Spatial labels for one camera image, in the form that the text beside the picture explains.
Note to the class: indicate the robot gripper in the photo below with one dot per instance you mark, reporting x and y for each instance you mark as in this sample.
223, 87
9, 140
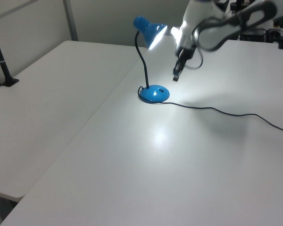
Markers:
185, 40

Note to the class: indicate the blue gooseneck desk lamp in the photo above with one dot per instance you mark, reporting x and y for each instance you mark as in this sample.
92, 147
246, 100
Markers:
153, 93

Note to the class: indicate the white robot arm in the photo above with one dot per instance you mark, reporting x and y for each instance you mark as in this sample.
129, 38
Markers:
198, 10

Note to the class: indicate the black box device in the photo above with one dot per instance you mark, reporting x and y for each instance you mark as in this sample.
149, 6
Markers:
253, 35

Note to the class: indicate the black clamp pole stand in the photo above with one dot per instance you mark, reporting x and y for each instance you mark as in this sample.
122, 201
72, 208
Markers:
3, 68

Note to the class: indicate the grey partition frame post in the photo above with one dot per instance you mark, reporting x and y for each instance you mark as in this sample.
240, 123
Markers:
70, 21

